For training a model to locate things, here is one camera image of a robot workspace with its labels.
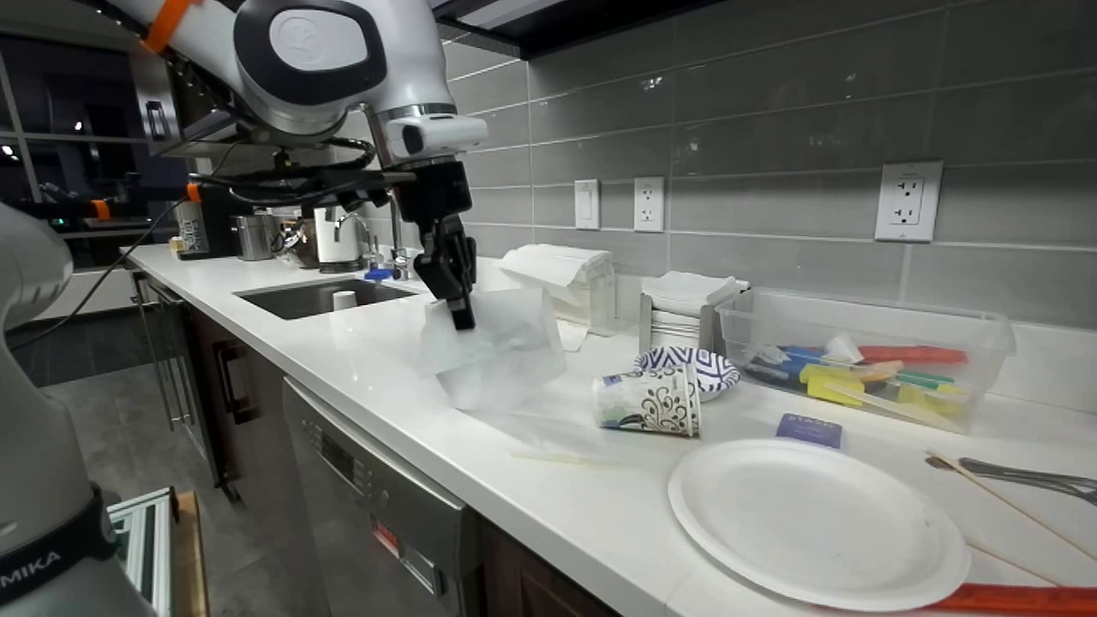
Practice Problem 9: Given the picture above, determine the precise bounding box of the yellow sponge in bin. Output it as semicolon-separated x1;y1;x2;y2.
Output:
798;364;863;407

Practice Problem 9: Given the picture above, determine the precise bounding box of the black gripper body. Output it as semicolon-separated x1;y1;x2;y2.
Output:
398;163;477;309

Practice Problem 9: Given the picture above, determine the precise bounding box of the white wall switch left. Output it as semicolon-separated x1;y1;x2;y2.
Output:
571;180;599;231

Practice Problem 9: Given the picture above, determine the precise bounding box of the stainless steel sink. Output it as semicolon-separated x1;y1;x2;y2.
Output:
243;277;399;319

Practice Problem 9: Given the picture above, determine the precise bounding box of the blue patterned paper bowl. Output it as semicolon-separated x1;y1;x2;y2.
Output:
637;346;739;400

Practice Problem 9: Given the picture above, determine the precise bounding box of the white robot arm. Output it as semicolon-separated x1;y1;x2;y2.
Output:
87;0;486;330

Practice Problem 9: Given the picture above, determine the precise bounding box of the red plastic ruler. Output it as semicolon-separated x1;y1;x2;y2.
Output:
937;583;1097;617

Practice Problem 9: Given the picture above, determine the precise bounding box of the white paper plate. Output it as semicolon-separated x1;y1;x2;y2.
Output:
665;438;970;610

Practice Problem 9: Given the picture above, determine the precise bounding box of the stainless steel dishwasher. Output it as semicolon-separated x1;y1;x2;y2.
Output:
282;376;483;617

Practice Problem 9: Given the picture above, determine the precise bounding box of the white wall outlet middle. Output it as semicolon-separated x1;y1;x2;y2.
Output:
634;180;665;234

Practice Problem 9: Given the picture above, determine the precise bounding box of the red marker in bin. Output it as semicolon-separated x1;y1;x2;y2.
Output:
860;346;970;368

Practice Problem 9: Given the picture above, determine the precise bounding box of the white wall outlet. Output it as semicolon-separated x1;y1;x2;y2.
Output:
874;163;943;243
634;180;665;234

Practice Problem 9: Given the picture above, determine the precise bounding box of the white napkin stack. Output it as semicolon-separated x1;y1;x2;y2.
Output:
501;243;618;332

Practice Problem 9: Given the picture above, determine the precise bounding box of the white wall outlet right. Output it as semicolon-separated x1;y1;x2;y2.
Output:
874;163;943;243

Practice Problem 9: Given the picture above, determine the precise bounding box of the wooden chopstick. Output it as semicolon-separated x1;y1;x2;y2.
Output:
925;451;1097;563

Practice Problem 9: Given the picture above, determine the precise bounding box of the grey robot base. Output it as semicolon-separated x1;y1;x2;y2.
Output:
0;207;151;617

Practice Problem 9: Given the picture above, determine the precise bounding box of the silver kettle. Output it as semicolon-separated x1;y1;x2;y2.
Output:
235;212;282;262

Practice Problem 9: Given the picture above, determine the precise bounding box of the dark wooden cabinet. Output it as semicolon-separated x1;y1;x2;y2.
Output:
133;272;284;522

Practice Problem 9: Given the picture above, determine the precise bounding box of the clear plastic storage bin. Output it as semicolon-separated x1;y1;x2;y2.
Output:
719;288;1015;431

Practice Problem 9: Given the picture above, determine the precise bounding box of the purple sponge piece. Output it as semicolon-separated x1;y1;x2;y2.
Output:
774;415;843;451

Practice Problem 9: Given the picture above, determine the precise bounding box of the patterned paper cup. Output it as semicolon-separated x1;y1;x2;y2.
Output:
594;374;701;438

